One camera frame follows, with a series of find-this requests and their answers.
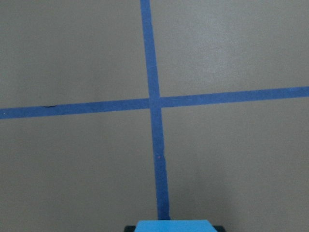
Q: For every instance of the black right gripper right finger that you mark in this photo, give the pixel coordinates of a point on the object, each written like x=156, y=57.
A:
x=219, y=228

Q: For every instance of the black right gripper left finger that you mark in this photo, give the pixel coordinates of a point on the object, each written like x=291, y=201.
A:
x=129, y=228

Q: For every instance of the blue foam block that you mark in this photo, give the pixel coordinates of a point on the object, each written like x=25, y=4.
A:
x=174, y=226

